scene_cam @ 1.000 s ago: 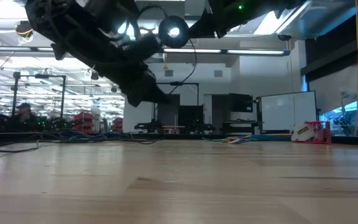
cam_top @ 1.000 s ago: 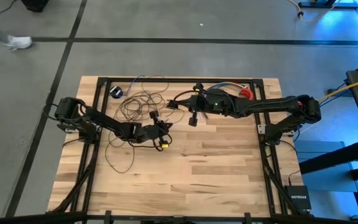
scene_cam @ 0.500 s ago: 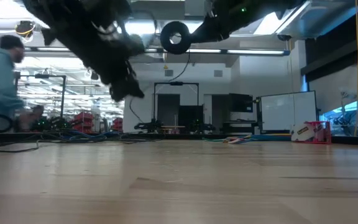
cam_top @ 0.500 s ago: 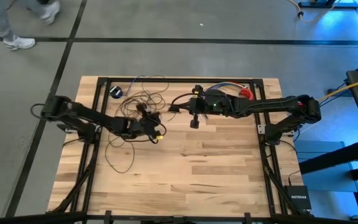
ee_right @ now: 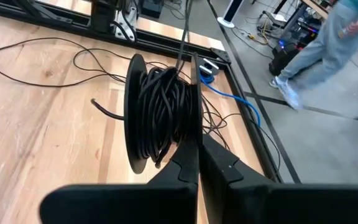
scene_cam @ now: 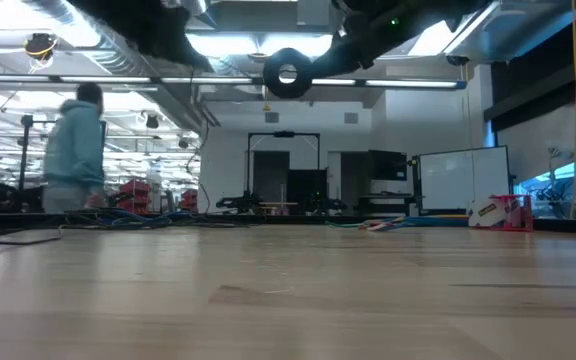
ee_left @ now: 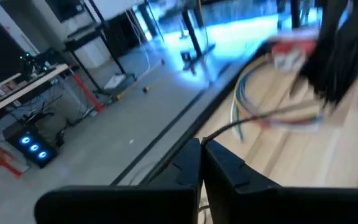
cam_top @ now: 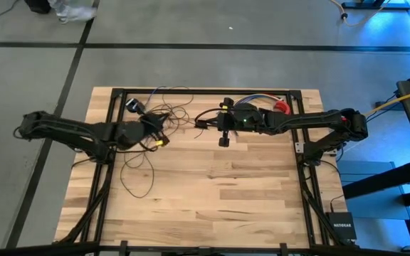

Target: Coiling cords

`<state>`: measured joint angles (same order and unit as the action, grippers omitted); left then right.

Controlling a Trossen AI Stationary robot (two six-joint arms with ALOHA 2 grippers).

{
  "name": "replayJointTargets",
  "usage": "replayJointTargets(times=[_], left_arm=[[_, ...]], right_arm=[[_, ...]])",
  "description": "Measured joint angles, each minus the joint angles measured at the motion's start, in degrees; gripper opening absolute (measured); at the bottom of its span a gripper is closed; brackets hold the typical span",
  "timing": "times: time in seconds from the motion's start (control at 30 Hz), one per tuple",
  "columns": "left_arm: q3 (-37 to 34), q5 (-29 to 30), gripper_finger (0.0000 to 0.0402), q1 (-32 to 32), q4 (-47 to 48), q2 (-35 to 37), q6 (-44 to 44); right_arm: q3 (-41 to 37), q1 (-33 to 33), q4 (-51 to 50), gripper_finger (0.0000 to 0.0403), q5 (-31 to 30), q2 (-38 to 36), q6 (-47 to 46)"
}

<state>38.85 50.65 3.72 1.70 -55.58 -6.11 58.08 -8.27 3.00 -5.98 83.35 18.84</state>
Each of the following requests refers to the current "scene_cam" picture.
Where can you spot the black gantry frame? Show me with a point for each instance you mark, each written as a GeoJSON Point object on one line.
{"type": "Point", "coordinates": [25, 160]}
{"type": "Point", "coordinates": [284, 134]}

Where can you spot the white whiteboard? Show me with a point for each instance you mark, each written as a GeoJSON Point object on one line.
{"type": "Point", "coordinates": [463, 177]}

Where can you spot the silver ventilation duct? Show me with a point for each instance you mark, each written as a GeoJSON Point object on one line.
{"type": "Point", "coordinates": [118, 55]}

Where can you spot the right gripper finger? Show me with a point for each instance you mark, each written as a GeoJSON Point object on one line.
{"type": "Point", "coordinates": [338, 60]}

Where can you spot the red storage bins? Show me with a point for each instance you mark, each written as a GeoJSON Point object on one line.
{"type": "Point", "coordinates": [135, 195]}
{"type": "Point", "coordinates": [189, 198]}

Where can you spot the red tape dispenser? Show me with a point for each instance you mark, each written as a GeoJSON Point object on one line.
{"type": "Point", "coordinates": [498, 212]}

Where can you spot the black equipment cart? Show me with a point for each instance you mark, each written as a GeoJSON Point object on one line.
{"type": "Point", "coordinates": [387, 167]}

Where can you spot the long ceiling light bar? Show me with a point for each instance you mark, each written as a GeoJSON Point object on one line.
{"type": "Point", "coordinates": [218, 79]}

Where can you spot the black ceiling spotlight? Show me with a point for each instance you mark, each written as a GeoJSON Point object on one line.
{"type": "Point", "coordinates": [152, 121]}
{"type": "Point", "coordinates": [183, 143]}

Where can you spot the black plastic spool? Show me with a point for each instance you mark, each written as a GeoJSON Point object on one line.
{"type": "Point", "coordinates": [273, 85]}

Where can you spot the person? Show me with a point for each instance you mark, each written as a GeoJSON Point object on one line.
{"type": "Point", "coordinates": [75, 150]}

